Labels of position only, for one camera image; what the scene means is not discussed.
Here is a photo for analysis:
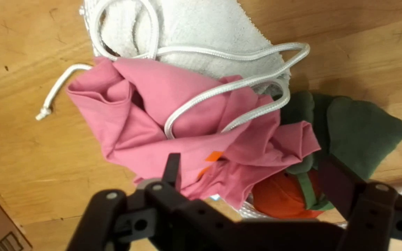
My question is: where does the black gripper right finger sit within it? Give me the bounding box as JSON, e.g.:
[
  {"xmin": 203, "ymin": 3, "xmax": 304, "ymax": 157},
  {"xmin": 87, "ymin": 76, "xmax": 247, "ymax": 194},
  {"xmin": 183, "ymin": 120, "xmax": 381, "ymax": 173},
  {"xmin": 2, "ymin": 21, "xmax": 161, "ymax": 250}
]
[{"xmin": 318, "ymin": 157, "xmax": 402, "ymax": 251}]

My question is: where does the white rope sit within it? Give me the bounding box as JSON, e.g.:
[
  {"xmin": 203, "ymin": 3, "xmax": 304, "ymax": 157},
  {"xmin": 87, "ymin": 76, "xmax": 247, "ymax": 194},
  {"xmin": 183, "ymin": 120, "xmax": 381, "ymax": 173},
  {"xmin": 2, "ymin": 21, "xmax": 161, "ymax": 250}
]
[{"xmin": 34, "ymin": 0, "xmax": 313, "ymax": 141}]

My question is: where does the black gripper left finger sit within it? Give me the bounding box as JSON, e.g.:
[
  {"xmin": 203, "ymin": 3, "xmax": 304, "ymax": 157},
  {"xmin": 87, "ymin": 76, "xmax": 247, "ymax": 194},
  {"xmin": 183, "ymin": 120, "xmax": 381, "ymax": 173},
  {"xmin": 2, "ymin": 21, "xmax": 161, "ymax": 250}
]
[{"xmin": 66, "ymin": 152, "xmax": 183, "ymax": 251}]

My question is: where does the dark green cloth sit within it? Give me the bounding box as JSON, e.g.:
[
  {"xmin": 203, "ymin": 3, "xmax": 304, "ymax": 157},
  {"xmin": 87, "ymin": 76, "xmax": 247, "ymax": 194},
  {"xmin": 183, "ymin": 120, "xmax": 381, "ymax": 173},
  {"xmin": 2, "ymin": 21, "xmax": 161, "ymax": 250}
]
[{"xmin": 279, "ymin": 90, "xmax": 402, "ymax": 211}]

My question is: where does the red cloth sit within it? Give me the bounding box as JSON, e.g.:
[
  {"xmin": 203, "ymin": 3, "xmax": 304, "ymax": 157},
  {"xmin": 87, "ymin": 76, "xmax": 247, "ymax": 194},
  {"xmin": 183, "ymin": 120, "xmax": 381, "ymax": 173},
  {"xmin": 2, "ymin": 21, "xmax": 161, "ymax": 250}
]
[{"xmin": 250, "ymin": 171, "xmax": 324, "ymax": 222}]

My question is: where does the white towel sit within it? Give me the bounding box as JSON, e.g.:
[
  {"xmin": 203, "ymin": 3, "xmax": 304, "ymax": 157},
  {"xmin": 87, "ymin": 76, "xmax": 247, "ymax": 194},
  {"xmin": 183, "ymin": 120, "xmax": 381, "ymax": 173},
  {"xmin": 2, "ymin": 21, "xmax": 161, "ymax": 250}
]
[{"xmin": 80, "ymin": 0, "xmax": 292, "ymax": 102}]

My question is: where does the pink shirt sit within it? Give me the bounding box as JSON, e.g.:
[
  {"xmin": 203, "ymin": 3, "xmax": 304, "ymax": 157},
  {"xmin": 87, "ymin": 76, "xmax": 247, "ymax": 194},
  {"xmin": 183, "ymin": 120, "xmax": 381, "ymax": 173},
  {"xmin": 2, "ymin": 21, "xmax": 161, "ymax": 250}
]
[{"xmin": 66, "ymin": 56, "xmax": 323, "ymax": 211}]

